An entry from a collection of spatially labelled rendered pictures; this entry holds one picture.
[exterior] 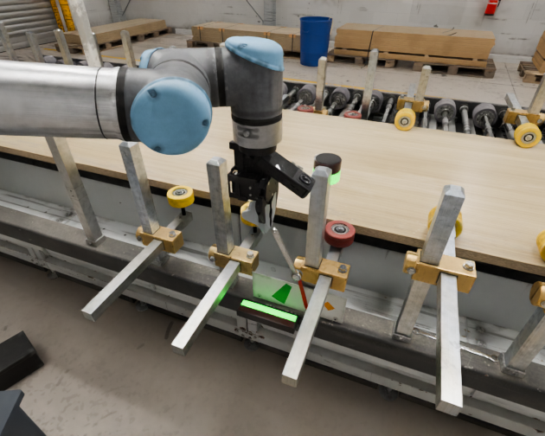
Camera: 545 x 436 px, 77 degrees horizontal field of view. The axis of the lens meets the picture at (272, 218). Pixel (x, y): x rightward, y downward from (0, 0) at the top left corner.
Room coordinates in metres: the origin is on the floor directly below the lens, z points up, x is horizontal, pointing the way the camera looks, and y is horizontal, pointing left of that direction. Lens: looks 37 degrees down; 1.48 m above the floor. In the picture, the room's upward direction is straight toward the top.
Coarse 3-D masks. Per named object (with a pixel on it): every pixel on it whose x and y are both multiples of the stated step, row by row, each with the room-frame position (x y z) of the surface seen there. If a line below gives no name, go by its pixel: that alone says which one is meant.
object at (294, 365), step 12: (336, 252) 0.68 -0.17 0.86; (324, 276) 0.59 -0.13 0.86; (324, 288) 0.55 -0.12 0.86; (312, 300) 0.52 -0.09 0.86; (324, 300) 0.53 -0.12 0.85; (312, 312) 0.48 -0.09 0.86; (312, 324) 0.45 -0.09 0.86; (300, 336) 0.42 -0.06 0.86; (312, 336) 0.43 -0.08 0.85; (300, 348) 0.40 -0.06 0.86; (288, 360) 0.37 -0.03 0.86; (300, 360) 0.37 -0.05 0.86; (288, 372) 0.35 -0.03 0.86; (300, 372) 0.35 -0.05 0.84; (288, 384) 0.34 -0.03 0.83
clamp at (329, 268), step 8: (296, 264) 0.63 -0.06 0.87; (304, 264) 0.62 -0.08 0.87; (320, 264) 0.62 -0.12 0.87; (328, 264) 0.62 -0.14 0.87; (336, 264) 0.62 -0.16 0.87; (344, 264) 0.62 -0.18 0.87; (304, 272) 0.61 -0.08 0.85; (312, 272) 0.60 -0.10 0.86; (320, 272) 0.60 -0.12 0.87; (328, 272) 0.59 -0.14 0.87; (336, 272) 0.59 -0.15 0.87; (304, 280) 0.61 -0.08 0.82; (312, 280) 0.60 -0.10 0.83; (336, 280) 0.58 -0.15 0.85; (344, 280) 0.57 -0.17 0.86; (336, 288) 0.58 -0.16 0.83; (344, 288) 0.57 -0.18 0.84
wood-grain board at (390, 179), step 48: (0, 144) 1.25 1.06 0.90; (96, 144) 1.25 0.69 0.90; (144, 144) 1.25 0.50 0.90; (288, 144) 1.25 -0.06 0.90; (336, 144) 1.25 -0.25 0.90; (384, 144) 1.25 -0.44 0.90; (432, 144) 1.25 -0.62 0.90; (480, 144) 1.25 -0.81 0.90; (288, 192) 0.91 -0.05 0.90; (336, 192) 0.91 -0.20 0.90; (384, 192) 0.91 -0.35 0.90; (432, 192) 0.91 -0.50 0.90; (480, 192) 0.91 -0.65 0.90; (528, 192) 0.91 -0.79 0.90; (480, 240) 0.68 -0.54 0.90; (528, 240) 0.68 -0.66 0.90
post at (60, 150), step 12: (48, 144) 0.89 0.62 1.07; (60, 144) 0.89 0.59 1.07; (60, 156) 0.88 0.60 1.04; (72, 156) 0.91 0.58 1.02; (60, 168) 0.89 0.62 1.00; (72, 168) 0.90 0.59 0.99; (72, 180) 0.89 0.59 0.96; (72, 192) 0.89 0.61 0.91; (84, 192) 0.91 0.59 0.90; (84, 204) 0.89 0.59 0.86; (84, 216) 0.88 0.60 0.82; (84, 228) 0.89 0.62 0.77; (96, 228) 0.90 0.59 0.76; (96, 240) 0.88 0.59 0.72
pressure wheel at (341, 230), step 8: (328, 224) 0.74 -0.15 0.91; (336, 224) 0.74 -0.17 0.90; (344, 224) 0.74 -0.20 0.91; (328, 232) 0.70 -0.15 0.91; (336, 232) 0.71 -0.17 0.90; (344, 232) 0.71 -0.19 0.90; (352, 232) 0.70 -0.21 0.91; (328, 240) 0.70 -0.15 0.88; (336, 240) 0.68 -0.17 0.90; (344, 240) 0.68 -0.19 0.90; (352, 240) 0.69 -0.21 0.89
